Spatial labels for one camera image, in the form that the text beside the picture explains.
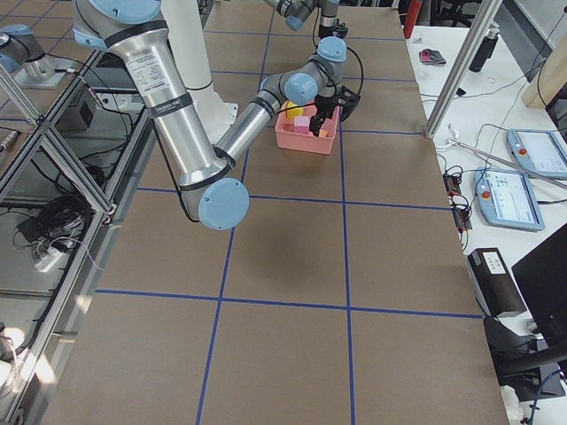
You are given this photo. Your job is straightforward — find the yellow foam cube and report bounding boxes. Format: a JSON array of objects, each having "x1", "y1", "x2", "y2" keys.
[{"x1": 281, "y1": 101, "x2": 305, "y2": 120}]

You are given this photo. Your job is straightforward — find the red grey cloth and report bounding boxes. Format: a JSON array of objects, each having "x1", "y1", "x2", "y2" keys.
[{"x1": 418, "y1": 49, "x2": 447, "y2": 66}]

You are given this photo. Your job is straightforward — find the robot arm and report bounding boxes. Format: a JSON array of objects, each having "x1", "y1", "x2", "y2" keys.
[
  {"x1": 264, "y1": 0, "x2": 348, "y2": 40},
  {"x1": 73, "y1": 1, "x2": 359, "y2": 230}
]

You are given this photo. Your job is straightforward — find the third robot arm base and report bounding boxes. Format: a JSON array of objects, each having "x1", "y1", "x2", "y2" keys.
[{"x1": 1, "y1": 24, "x2": 75, "y2": 89}]

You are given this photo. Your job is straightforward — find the pink foam cube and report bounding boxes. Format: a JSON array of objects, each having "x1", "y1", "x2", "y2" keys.
[{"x1": 293, "y1": 116, "x2": 310, "y2": 135}]

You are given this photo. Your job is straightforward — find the white power strip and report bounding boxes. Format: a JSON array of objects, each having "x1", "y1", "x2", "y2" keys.
[{"x1": 34, "y1": 247, "x2": 63, "y2": 274}]

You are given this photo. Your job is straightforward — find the near teach pendant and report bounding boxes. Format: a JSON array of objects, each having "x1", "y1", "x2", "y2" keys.
[{"x1": 474, "y1": 168, "x2": 545, "y2": 232}]

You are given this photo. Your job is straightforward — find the far teach pendant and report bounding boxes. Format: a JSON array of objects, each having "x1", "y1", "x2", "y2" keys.
[{"x1": 506, "y1": 129, "x2": 566, "y2": 180}]

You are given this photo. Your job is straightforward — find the aluminium frame rails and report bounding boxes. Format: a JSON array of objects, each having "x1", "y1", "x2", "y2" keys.
[{"x1": 1, "y1": 52, "x2": 155, "y2": 424}]

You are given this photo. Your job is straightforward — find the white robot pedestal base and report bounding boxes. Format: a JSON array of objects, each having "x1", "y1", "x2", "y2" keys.
[{"x1": 161, "y1": 0, "x2": 238, "y2": 143}]

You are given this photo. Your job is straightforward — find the black box with label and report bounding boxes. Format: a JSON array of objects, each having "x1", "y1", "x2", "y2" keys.
[{"x1": 467, "y1": 247, "x2": 527, "y2": 318}]

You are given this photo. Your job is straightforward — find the pink plastic bin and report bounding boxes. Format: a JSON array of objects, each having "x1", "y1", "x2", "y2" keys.
[{"x1": 275, "y1": 105, "x2": 340, "y2": 155}]

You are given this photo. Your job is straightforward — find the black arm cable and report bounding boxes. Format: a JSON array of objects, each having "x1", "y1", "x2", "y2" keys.
[{"x1": 336, "y1": 43, "x2": 367, "y2": 98}]

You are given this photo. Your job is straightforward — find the black water bottle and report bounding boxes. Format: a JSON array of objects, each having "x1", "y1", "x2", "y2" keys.
[{"x1": 469, "y1": 27, "x2": 500, "y2": 73}]

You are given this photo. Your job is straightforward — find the grey control box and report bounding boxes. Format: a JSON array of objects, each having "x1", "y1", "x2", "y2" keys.
[{"x1": 56, "y1": 93, "x2": 97, "y2": 131}]

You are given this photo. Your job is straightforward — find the red fire extinguisher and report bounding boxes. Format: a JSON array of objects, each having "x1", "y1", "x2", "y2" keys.
[{"x1": 403, "y1": 0, "x2": 423, "y2": 39}]

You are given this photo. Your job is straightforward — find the teach pendant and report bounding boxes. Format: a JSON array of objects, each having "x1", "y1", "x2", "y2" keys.
[
  {"x1": 506, "y1": 129, "x2": 566, "y2": 180},
  {"x1": 474, "y1": 168, "x2": 545, "y2": 232}
]

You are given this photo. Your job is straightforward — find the aluminium frame post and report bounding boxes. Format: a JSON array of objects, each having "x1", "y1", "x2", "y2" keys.
[{"x1": 423, "y1": 0, "x2": 502, "y2": 139}]

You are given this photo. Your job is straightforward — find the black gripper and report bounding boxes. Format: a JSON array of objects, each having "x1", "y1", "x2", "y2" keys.
[{"x1": 309, "y1": 86, "x2": 359, "y2": 136}]

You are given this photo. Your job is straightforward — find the small circuit board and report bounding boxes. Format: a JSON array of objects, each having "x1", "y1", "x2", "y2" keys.
[{"x1": 443, "y1": 174, "x2": 462, "y2": 196}]

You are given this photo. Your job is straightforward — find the black computer monitor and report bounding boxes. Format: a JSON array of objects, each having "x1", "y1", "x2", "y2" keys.
[{"x1": 512, "y1": 225, "x2": 566, "y2": 345}]

